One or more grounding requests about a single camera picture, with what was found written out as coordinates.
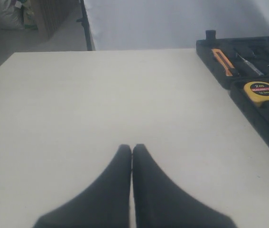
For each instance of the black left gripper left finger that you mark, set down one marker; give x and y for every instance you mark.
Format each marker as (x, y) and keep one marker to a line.
(103, 204)

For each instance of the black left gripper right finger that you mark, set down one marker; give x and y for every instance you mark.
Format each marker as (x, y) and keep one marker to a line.
(160, 203)

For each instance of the black plastic tool case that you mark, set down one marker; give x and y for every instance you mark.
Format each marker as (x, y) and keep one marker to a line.
(255, 50)

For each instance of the yellow tape measure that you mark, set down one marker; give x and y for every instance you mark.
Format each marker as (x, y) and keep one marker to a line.
(257, 92)

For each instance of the orange utility knife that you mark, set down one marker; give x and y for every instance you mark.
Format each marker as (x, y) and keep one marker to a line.
(229, 69)

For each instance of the clear voltage tester screwdriver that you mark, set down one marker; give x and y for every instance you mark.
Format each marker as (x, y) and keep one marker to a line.
(249, 64)

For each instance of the white backdrop cloth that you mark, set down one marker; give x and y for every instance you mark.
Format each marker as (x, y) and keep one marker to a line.
(159, 24)

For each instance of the black backdrop stand pole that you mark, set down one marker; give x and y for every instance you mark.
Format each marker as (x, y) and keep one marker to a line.
(86, 26)

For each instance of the cardboard box in background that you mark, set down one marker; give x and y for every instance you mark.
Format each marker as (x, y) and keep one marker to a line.
(46, 16)

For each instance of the white sack in background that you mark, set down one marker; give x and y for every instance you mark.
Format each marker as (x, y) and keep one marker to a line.
(11, 14)

